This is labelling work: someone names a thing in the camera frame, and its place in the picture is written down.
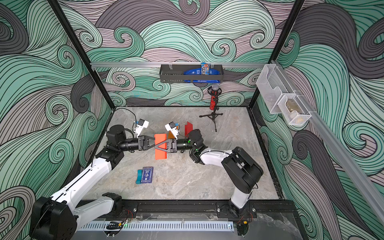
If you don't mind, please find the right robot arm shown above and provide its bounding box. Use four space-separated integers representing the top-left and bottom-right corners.
154 129 264 218

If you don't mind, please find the white slotted cable duct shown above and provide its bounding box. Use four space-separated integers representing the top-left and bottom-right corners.
80 221 235 233

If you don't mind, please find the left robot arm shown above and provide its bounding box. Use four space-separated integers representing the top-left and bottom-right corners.
29 125 154 240

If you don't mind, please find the clear plastic bin small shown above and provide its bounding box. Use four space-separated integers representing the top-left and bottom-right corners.
278 94 311 127

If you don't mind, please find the red square paper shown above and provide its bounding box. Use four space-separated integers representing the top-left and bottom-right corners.
185 122 194 138
155 134 167 160

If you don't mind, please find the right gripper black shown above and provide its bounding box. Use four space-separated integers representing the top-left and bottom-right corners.
158 137 199 152

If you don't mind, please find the clear plastic bin large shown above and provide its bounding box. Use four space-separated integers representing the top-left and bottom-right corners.
257 64 292 114

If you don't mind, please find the black wall shelf basket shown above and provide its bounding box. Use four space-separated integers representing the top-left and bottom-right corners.
159 64 224 83

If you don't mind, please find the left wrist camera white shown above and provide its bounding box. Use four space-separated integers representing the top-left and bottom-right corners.
134 119 149 136

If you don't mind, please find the teal small block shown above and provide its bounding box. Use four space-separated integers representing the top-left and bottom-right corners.
136 170 143 185

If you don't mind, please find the aluminium rail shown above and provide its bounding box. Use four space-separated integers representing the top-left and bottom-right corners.
271 60 384 224
91 61 267 69

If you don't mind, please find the aluminium rail right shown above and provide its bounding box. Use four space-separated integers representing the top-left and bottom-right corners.
271 60 384 224

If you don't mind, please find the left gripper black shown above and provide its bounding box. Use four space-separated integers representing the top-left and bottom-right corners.
118 136 160 153

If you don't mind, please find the blue card box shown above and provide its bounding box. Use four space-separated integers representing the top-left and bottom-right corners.
141 167 154 184

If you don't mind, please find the blue snack package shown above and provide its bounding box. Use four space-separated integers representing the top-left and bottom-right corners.
184 63 221 75

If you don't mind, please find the black front base frame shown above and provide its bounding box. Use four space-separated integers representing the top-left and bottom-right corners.
99 200 299 220

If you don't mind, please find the black mini tripod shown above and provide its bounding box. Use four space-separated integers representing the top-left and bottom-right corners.
199 101 223 132

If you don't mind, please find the aluminium rail back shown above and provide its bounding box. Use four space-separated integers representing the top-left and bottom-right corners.
91 61 267 69

